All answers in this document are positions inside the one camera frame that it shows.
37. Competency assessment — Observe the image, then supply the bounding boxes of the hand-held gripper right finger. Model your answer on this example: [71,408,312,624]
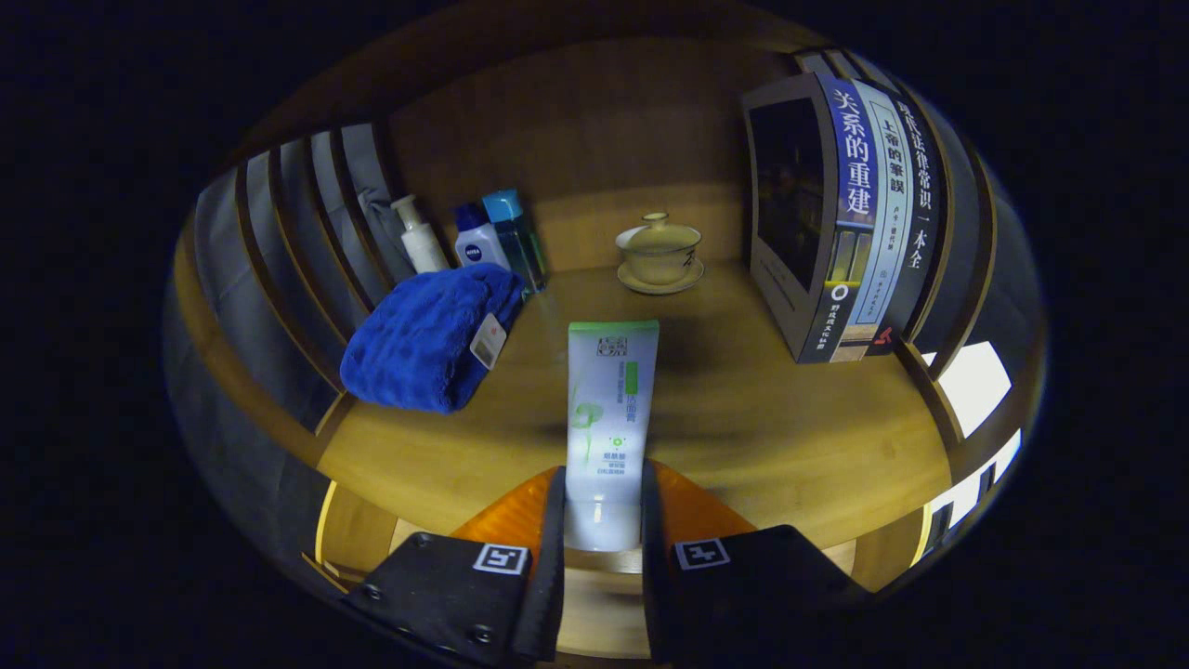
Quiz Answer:
[641,460,869,669]

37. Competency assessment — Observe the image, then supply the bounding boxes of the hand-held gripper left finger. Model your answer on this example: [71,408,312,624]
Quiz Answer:
[342,465,568,669]

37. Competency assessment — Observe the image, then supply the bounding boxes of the white and green tube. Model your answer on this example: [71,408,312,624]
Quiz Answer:
[565,321,661,552]

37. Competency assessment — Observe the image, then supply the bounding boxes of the wooden countertop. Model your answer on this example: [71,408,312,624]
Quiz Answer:
[316,258,953,549]

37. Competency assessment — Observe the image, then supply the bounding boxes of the wooden cabinet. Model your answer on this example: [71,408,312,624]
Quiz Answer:
[172,0,1046,596]

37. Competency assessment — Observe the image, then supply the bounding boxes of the blue folded towel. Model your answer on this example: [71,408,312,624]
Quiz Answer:
[339,263,526,414]

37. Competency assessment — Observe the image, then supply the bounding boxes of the beige saucer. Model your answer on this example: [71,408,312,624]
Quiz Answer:
[617,258,705,296]

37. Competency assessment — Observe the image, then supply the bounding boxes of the beige lidded teacup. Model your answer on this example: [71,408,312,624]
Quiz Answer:
[616,212,702,285]

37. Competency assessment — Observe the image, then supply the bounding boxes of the white bottle with blue cap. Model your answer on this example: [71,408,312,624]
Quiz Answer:
[453,203,512,272]

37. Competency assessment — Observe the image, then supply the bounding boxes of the teal bottle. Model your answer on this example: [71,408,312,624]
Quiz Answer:
[481,189,549,296]

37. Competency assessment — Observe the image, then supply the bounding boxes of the white pump bottle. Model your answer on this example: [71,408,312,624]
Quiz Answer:
[390,194,451,275]

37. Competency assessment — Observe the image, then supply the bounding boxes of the white table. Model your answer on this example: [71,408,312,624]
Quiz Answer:
[920,341,1023,549]

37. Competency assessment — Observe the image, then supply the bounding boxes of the black spine book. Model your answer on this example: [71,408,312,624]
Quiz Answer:
[869,88,944,357]

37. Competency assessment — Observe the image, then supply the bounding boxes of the blue spine book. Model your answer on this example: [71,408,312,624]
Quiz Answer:
[741,72,879,365]

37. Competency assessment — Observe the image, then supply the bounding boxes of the pale spine book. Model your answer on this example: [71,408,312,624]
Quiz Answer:
[831,79,916,363]

